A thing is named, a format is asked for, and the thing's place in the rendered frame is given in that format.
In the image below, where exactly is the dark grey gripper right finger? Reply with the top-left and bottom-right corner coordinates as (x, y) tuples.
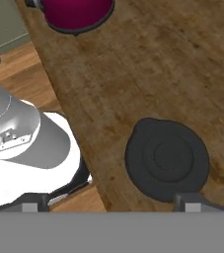
(172, 192), (224, 213)

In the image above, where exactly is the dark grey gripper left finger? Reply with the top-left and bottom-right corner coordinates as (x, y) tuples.
(0, 192), (50, 213)

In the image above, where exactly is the magenta blender jug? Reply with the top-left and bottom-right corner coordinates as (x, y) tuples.
(24, 0), (115, 36)

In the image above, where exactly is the olive green cupboard front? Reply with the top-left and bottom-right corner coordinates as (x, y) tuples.
(0, 0), (33, 56)

